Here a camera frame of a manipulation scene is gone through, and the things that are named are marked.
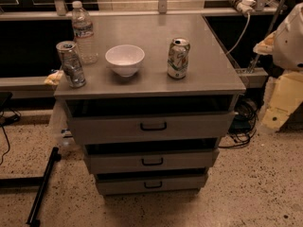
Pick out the white power cable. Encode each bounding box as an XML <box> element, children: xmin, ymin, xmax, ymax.
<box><xmin>224</xmin><ymin>11</ymin><xmax>252</xmax><ymax>56</ymax></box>

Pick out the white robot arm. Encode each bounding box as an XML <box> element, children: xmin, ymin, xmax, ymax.
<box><xmin>253</xmin><ymin>3</ymin><xmax>303</xmax><ymax>131</ymax></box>

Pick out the grey drawer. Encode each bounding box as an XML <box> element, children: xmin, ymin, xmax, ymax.
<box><xmin>68</xmin><ymin>112</ymin><xmax>235</xmax><ymax>145</ymax></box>
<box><xmin>96</xmin><ymin>174</ymin><xmax>207</xmax><ymax>195</ymax></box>
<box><xmin>84</xmin><ymin>149</ymin><xmax>219</xmax><ymax>174</ymax></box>

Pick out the clear plastic water bottle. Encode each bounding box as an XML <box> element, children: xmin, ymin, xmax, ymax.
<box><xmin>72</xmin><ymin>1</ymin><xmax>98</xmax><ymax>64</ymax></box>

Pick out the black metal floor stand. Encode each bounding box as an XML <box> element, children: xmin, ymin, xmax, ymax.
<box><xmin>0</xmin><ymin>147</ymin><xmax>62</xmax><ymax>227</ymax></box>

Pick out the white ceramic bowl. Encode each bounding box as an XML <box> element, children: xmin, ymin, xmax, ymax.
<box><xmin>105</xmin><ymin>44</ymin><xmax>145</xmax><ymax>77</ymax></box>

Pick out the silver energy drink can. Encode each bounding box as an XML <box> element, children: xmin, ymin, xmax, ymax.
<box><xmin>56</xmin><ymin>41</ymin><xmax>86</xmax><ymax>88</ymax></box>

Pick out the black cable bundle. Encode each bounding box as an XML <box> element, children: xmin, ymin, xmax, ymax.
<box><xmin>218</xmin><ymin>97</ymin><xmax>259</xmax><ymax>149</ymax></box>

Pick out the clear plastic bag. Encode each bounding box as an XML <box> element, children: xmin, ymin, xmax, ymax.
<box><xmin>49</xmin><ymin>101</ymin><xmax>80</xmax><ymax>151</ymax></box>

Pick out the grey drawer cabinet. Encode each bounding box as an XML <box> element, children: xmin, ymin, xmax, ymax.
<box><xmin>55</xmin><ymin>14</ymin><xmax>245</xmax><ymax>182</ymax></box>

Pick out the yellow crumpled wrapper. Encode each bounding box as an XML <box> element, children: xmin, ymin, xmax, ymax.
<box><xmin>45</xmin><ymin>70</ymin><xmax>63</xmax><ymax>86</ymax></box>

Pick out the black cable on floor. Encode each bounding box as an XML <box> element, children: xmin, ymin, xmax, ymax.
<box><xmin>0</xmin><ymin>91</ymin><xmax>22</xmax><ymax>166</ymax></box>

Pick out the white power strip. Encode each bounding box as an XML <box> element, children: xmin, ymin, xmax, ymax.
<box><xmin>227</xmin><ymin>0</ymin><xmax>255</xmax><ymax>16</ymax></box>

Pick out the green white soda can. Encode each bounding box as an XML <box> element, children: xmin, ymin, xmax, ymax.
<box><xmin>168</xmin><ymin>38</ymin><xmax>190</xmax><ymax>79</ymax></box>

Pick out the grey metal frame rail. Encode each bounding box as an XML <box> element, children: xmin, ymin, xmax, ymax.
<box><xmin>0</xmin><ymin>0</ymin><xmax>288</xmax><ymax>21</ymax></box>

